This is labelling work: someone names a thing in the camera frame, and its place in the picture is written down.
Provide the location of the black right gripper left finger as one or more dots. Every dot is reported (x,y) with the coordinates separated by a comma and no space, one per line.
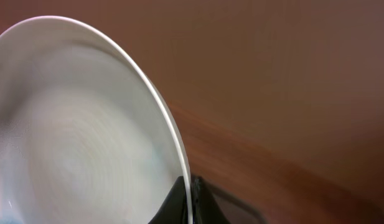
(174,208)

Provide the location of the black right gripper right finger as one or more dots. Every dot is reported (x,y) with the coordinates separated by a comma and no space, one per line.
(205,208)

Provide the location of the white plate top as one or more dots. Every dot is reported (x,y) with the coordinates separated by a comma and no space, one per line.
(85,137)

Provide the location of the large brown serving tray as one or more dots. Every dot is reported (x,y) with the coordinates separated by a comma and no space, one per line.
(235,210)

